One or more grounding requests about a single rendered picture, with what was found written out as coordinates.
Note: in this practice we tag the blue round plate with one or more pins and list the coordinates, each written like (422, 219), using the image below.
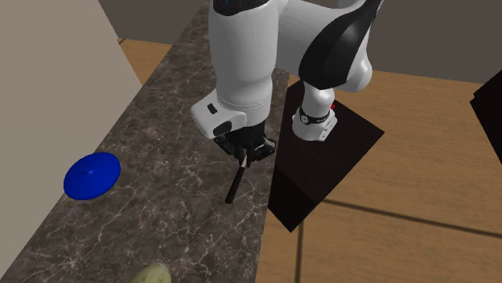
(92, 176)

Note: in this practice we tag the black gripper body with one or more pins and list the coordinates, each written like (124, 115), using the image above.
(247, 135)

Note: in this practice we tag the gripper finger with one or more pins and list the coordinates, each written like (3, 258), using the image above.
(227, 145)
(265, 149)

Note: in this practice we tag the pale green rounded vegetable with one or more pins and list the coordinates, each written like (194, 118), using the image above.
(153, 274)

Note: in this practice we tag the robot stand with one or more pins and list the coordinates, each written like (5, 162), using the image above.
(313, 176)

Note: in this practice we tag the black furniture block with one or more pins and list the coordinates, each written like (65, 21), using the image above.
(490, 113)

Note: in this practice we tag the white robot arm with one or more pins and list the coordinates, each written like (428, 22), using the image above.
(243, 59)

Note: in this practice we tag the black pen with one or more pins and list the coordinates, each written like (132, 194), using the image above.
(234, 187)

